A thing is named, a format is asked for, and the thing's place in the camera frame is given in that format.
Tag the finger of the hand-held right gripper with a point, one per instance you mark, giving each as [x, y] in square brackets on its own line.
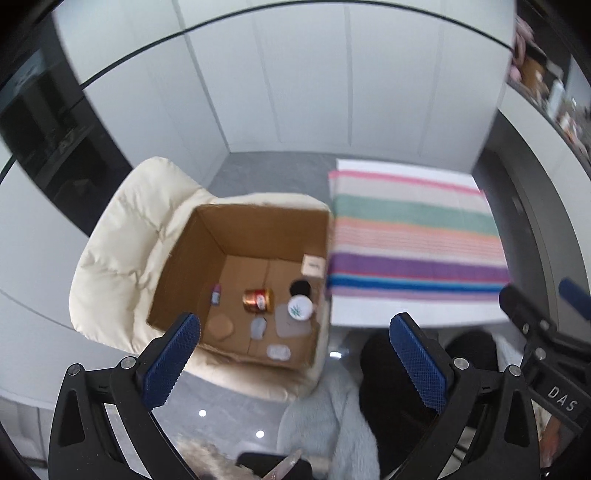
[572, 293]
[519, 307]

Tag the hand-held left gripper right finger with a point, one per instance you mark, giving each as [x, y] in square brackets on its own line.
[418, 364]

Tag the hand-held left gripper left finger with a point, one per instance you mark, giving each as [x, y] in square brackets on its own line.
[171, 364]

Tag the beige powder puff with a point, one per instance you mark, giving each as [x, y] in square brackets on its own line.
[219, 326]

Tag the small purple blue tube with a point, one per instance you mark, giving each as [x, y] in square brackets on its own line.
[216, 295]

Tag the small clear glass bottle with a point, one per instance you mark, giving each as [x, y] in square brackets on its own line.
[258, 327]

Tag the gold can yellow lid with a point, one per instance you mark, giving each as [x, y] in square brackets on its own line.
[257, 300]

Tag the brown cardboard box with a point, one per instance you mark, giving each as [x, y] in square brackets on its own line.
[203, 249]

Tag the frosted translucent square container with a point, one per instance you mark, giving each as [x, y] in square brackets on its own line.
[291, 328]

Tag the white jar black lid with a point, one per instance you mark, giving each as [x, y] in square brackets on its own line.
[300, 288]

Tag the small white carton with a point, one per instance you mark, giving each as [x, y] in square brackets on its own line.
[312, 266]

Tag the person's left leg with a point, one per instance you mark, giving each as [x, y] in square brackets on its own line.
[392, 397]

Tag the person's leg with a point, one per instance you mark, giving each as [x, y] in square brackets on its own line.
[471, 350]
[392, 397]

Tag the person's right leg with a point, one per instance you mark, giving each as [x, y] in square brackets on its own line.
[471, 350]

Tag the grey fleece garment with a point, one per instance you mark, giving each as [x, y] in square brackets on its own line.
[323, 415]

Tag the striped colourful cloth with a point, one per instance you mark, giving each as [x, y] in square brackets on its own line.
[415, 240]

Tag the cream padded chair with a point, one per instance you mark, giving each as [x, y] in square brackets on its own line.
[120, 230]

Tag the white plastic bottle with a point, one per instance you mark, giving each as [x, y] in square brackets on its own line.
[555, 96]

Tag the brown cardboard packet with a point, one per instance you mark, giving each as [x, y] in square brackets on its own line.
[533, 73]

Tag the black glass-front cabinet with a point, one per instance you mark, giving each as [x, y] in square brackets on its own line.
[46, 138]

